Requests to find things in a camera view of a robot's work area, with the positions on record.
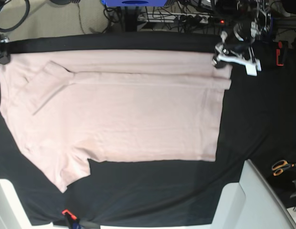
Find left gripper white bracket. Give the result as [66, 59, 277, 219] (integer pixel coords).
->
[211, 31, 262, 76]

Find blue box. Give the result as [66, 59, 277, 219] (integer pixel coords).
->
[101, 0, 168, 7]

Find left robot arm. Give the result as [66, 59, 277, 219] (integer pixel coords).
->
[212, 0, 272, 76]

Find white power strip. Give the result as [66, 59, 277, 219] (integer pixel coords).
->
[137, 11, 210, 24]

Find pink T-shirt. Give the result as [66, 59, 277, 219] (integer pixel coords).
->
[0, 50, 232, 192]

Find orange black clamp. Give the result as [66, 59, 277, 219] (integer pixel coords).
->
[62, 209, 83, 229]

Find white table frame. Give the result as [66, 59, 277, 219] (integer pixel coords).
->
[211, 159, 296, 229]
[0, 179, 54, 229]

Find orange handled scissors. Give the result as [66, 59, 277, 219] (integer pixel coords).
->
[271, 160, 296, 177]

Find white table frame left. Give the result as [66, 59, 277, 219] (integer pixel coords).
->
[0, 179, 54, 229]

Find red black tool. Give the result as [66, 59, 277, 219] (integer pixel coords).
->
[276, 41, 289, 66]

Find white table frame right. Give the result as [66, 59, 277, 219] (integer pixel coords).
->
[211, 159, 296, 229]

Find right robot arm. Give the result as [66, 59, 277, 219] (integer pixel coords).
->
[0, 0, 30, 65]

